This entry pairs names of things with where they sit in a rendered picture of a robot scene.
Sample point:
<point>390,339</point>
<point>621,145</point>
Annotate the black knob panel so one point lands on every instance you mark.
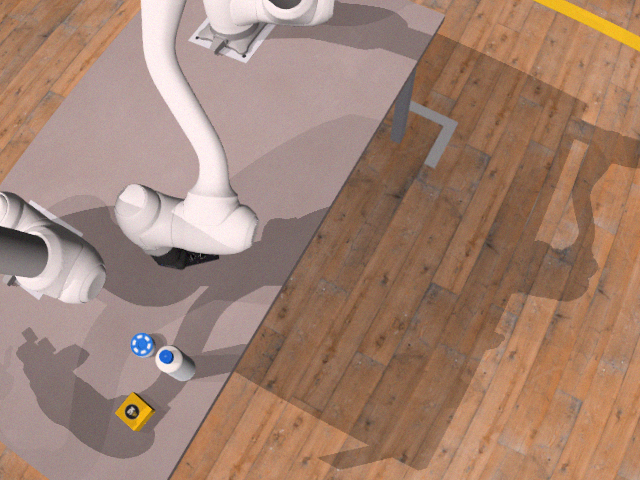
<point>197,258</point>

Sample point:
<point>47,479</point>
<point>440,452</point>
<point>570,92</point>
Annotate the yellow tape measure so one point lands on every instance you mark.
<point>135,411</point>

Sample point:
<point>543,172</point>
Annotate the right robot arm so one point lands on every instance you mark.
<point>46,259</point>

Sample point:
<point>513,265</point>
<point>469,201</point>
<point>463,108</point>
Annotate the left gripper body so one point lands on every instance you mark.
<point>175,258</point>

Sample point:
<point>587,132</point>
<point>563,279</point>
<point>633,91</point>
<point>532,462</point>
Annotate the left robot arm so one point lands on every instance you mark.
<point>210,220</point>

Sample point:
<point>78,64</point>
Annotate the white bottle with blue cap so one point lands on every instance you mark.
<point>175,363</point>

